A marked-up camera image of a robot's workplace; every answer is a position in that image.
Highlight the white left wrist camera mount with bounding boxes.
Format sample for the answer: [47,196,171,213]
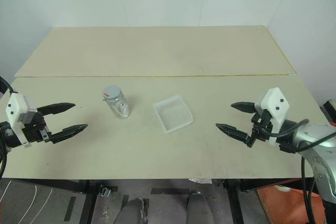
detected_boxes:
[5,93,37,148]

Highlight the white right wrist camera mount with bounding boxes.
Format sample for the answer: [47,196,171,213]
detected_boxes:
[254,86,290,146]

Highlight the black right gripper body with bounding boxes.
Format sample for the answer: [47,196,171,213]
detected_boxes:
[250,108,275,142]

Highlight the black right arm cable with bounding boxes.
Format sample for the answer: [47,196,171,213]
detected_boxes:
[256,119,336,224]

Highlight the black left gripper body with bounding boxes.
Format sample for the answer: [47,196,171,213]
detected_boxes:
[22,111,53,145]

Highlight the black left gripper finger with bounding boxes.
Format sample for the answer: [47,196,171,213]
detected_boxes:
[49,123,88,145]
[36,102,77,116]

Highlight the small metal floor bracket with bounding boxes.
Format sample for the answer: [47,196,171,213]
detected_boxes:
[98,185,112,198]

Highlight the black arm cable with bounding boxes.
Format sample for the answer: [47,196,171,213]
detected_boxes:
[256,119,336,224]
[0,76,18,180]

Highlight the white paper scrap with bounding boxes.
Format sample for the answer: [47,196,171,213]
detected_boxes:
[188,177,213,184]

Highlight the dark grey rounded shape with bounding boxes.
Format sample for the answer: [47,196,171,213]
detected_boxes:
[113,197,150,224]
[185,191,215,224]

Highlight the black floor tape strip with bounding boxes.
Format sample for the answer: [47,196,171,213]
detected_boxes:
[64,196,77,221]

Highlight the beige board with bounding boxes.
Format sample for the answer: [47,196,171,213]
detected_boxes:
[14,25,298,78]

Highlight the clear jar with grey lid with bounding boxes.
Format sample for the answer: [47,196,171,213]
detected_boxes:
[102,85,131,120]

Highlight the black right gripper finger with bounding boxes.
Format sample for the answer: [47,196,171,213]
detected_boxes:
[215,123,257,148]
[230,101,257,114]

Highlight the clear square plastic container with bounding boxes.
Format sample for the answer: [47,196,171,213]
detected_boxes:
[152,94,195,134]

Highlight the red and black equipment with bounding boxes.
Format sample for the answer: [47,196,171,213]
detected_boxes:
[319,99,336,128]

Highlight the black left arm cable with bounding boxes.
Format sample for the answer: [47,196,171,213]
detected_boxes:
[0,76,18,180]

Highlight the pale grey-blue jar lid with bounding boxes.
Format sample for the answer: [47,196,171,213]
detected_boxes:
[102,85,121,101]

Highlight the orange floor mat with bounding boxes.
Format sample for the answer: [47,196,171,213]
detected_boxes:
[256,181,327,224]

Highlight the white floor cable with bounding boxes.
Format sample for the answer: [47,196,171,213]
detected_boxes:
[17,184,54,224]

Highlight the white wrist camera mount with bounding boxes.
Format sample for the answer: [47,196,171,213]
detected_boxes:
[5,93,37,148]
[254,86,290,146]

